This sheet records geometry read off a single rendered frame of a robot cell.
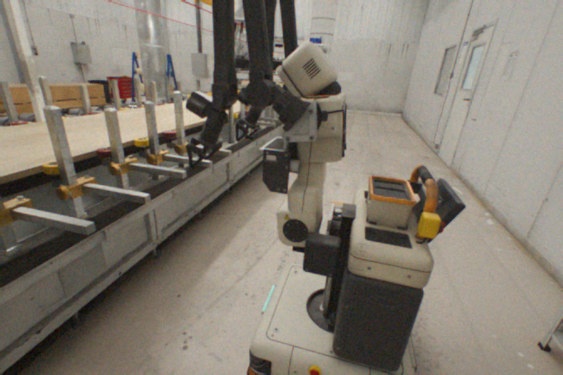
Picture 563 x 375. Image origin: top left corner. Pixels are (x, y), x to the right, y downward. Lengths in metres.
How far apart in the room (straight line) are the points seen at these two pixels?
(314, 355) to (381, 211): 0.63
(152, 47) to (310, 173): 5.98
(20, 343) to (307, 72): 1.60
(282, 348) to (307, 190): 0.65
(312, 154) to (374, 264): 0.43
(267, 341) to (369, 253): 0.60
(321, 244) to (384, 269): 0.22
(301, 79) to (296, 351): 1.02
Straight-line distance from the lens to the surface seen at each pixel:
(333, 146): 1.02
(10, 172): 1.42
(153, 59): 6.81
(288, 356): 1.30
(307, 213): 1.08
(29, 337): 1.77
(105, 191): 1.29
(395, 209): 1.06
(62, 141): 1.30
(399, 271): 0.99
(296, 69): 0.99
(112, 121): 1.45
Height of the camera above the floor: 1.30
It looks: 24 degrees down
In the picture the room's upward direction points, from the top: 4 degrees clockwise
